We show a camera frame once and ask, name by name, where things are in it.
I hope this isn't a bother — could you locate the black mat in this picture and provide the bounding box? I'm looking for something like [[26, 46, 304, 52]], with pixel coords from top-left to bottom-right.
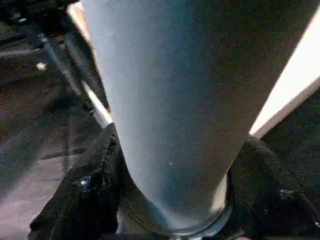
[[0, 0, 320, 240]]

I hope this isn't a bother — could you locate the white plastic table leg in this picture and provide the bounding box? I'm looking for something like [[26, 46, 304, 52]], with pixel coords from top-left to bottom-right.
[[79, 0, 320, 237]]

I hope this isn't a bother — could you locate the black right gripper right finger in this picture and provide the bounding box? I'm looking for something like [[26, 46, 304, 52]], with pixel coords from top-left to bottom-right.
[[227, 136, 320, 240]]

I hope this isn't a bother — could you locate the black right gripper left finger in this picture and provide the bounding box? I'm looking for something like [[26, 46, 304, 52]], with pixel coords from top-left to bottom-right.
[[28, 122, 128, 240]]

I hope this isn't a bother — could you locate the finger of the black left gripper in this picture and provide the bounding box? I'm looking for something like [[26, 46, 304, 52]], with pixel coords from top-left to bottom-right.
[[64, 37, 112, 113], [37, 33, 83, 101]]

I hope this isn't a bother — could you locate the white plastic table top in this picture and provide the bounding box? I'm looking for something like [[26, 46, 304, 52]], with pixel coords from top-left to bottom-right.
[[66, 2, 320, 141]]

